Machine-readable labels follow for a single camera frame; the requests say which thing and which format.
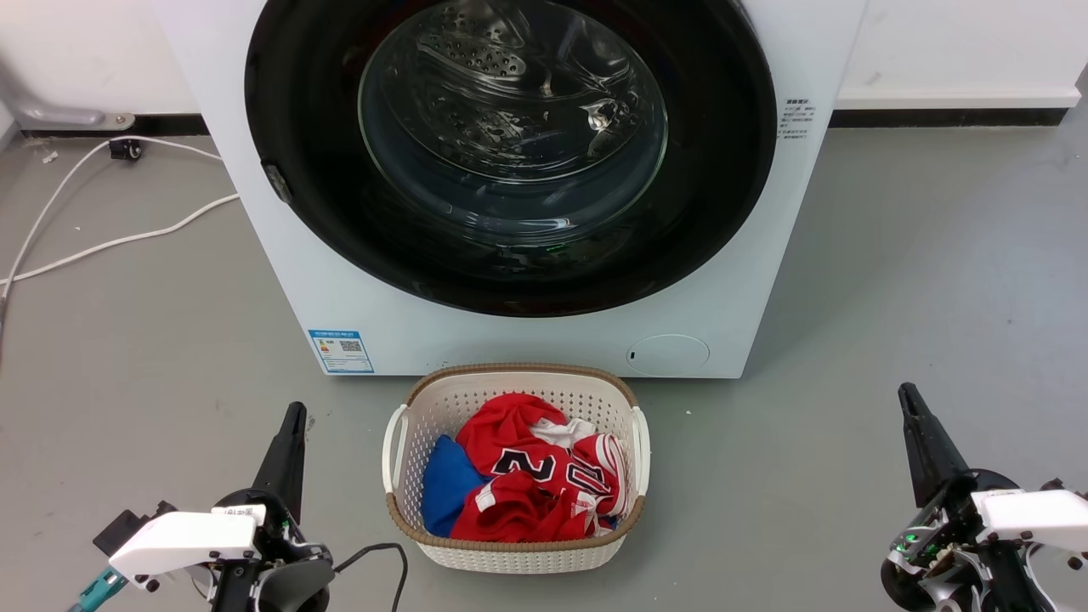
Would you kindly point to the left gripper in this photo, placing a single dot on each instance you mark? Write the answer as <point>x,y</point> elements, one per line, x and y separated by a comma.
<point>276,544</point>

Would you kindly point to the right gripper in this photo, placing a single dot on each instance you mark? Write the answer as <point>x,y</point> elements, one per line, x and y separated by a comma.
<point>943,527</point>

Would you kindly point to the black round glass washer door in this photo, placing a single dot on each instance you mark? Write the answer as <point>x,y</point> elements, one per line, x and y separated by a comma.
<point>722,170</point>

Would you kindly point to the white front-load washing machine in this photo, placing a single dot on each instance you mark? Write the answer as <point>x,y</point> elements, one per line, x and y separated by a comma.
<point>510,340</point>

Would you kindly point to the white right wrist cover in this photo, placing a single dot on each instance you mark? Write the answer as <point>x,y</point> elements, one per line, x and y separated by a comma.
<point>1037,514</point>

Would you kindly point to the blue energy label sticker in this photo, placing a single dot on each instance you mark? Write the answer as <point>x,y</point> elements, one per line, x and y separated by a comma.
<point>341,352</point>

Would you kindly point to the black right wrist box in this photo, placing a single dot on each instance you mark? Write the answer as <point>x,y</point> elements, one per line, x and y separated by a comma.
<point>1054,486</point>

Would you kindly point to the black wrist box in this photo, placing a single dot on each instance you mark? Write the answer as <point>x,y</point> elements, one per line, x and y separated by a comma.
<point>1054,486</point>
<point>127,527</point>

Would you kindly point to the blue garment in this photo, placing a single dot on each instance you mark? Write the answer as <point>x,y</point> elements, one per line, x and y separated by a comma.
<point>446,484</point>

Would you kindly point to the black left wrist box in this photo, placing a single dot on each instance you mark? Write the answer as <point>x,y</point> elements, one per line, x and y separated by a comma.
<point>127,527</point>

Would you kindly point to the teal connector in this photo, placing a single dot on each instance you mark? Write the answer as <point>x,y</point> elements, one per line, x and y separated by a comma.
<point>102,586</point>

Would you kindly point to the red basketball jersey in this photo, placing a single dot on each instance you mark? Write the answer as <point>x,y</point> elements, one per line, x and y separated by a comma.
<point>510,425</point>

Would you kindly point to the white plastic laundry basket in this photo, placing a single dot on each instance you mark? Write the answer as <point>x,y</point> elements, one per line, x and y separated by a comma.
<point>510,557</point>

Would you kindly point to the round white filter cover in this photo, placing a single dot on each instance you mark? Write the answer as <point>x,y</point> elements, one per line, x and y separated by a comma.
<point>668,355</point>

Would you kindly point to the small black caster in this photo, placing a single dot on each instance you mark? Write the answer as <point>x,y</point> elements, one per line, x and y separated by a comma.
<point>125,150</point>

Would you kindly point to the small printed text label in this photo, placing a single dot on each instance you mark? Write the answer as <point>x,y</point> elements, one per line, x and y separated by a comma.
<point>797,119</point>

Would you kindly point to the steel washer drum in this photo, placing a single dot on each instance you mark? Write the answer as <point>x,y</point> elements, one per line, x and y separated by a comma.
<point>476,51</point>

